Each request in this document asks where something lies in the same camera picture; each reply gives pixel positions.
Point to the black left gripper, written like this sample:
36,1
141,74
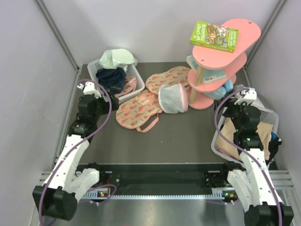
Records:
106,105

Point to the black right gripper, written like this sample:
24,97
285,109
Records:
230,105

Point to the white mesh pink-trim laundry bag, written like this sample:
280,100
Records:
173,98

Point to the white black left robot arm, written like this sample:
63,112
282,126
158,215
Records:
60,193

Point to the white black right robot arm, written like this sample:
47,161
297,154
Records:
262,205

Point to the white plastic basket right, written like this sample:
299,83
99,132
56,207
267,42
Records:
267,117

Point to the white plastic basket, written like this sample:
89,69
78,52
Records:
267,117
94,66

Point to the light blue headphones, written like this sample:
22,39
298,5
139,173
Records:
221,91

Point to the navy lace garment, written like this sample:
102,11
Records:
112,79

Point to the black blue garment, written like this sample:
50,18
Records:
273,147

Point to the white plastic basket left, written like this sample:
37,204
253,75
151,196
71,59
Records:
94,66

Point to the peach patterned eye mask lower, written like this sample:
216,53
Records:
139,113

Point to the peach patterned eye mask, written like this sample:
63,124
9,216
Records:
178,74
139,113

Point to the pink lace garment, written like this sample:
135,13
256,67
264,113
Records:
130,86

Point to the light blue book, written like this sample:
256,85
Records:
209,76

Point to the pink three-tier wooden shelf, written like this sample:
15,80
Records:
230,63

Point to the peach patterned eye mask upper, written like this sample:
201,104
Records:
178,74

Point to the green treehouse book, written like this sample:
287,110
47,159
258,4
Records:
214,37

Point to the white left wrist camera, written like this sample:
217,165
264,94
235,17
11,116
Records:
89,88

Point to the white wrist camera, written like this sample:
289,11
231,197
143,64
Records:
89,88
246,96

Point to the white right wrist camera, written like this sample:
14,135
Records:
246,96

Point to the grey slotted cable duct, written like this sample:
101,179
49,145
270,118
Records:
215,195

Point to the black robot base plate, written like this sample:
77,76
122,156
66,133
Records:
164,179

